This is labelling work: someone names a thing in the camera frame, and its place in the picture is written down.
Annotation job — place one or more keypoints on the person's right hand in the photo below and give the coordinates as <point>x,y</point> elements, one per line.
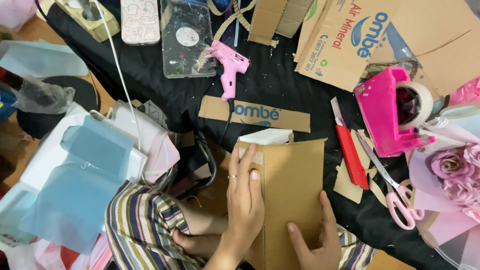
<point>324,251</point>

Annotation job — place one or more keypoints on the person's left hand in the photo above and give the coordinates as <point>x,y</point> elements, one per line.
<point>243,210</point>

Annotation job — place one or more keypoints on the plain brown cardboard box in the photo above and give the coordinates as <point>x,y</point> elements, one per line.
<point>292,187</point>

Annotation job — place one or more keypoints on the person's bare foot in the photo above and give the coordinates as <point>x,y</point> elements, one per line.
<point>198,243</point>

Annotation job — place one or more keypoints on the cardboard scraps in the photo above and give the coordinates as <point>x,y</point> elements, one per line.
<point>347,187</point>

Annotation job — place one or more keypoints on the white foam block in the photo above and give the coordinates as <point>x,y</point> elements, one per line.
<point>266,136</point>

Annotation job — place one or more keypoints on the person's striped trousers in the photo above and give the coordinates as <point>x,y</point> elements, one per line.
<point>146,225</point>

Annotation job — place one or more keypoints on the red utility knife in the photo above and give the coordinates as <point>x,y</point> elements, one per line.
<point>350,153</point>

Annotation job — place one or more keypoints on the cardboard strip with blue print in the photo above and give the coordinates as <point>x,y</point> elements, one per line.
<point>225,109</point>

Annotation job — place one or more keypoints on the pale pink paper sheets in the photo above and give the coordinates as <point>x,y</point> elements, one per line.
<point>157,150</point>

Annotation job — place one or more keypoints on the black cloth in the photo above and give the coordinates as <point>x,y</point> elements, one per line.
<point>285,82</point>

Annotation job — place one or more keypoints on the pink hot glue gun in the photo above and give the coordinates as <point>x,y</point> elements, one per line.
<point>229,65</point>

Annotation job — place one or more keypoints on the pink rose bouquet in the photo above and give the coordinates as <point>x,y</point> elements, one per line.
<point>450,176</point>

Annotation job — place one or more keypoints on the pink tape dispenser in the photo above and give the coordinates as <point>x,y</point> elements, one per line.
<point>378,108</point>

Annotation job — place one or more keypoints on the blue tissue paper sheets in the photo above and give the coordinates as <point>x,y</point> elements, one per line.
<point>82,187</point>

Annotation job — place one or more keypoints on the clear tape roll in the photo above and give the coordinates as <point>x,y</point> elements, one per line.
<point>423,101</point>

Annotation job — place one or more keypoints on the clear phone case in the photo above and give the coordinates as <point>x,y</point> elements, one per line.
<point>187,37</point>

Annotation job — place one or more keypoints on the large printed cardboard sheet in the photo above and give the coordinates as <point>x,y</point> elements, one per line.
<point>337,48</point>

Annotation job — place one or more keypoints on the folded plain cardboard piece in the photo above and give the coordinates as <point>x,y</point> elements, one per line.
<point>264,20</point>

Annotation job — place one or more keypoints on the corrugated cardboard strips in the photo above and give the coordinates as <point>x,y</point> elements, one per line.
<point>234,18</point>

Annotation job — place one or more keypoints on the black round cushion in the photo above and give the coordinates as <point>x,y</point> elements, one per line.
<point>84,93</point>

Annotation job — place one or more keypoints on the white paper stack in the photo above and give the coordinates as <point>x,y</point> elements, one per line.
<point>45,157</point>

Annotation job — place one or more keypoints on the pink crinkled wrapping paper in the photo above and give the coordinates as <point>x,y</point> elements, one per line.
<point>467,92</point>

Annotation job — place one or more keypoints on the white pink patterned phone case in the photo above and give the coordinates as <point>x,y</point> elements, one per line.
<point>140,20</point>

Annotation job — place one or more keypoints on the clear plastic bag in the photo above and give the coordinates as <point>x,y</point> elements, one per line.
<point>45,95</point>

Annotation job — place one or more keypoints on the beige power strip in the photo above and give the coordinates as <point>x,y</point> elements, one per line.
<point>95,18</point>

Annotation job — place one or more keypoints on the pale blue paper sheet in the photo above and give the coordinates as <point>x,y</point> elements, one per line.
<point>37,58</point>

